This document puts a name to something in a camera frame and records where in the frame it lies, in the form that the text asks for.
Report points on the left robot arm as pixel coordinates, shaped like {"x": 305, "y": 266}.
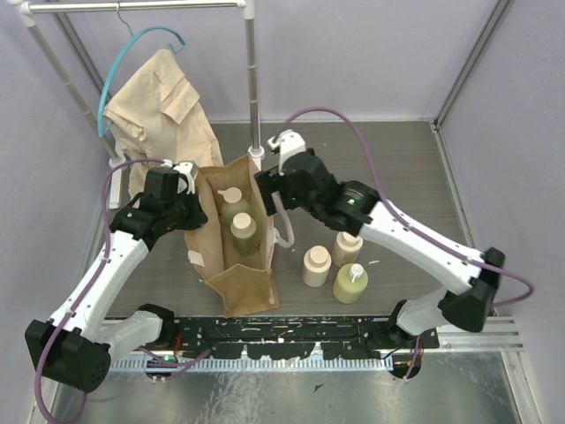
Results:
{"x": 72, "y": 347}

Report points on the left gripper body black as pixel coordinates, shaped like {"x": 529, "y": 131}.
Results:
{"x": 194, "y": 216}

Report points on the green bottle beige cap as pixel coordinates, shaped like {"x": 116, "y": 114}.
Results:
{"x": 244, "y": 231}

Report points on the beige shirt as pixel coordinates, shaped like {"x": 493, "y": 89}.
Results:
{"x": 157, "y": 115}

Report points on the green pump bottle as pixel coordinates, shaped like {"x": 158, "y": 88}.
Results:
{"x": 233, "y": 203}
{"x": 350, "y": 283}

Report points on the teal clothes hanger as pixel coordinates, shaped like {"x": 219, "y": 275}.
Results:
{"x": 115, "y": 75}

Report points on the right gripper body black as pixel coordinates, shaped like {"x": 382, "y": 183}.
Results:
{"x": 291, "y": 200}

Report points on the white cable tray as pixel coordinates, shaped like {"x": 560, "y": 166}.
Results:
{"x": 141, "y": 362}

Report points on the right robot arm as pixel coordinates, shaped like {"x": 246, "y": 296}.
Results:
{"x": 469, "y": 278}

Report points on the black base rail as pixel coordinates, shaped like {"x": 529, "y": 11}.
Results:
{"x": 284, "y": 338}

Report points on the brown canvas bag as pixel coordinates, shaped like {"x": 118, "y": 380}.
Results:
{"x": 245, "y": 283}

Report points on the white clothes rack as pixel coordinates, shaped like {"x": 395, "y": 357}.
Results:
{"x": 27, "y": 11}

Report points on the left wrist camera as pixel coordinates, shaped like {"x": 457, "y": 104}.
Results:
{"x": 188, "y": 172}

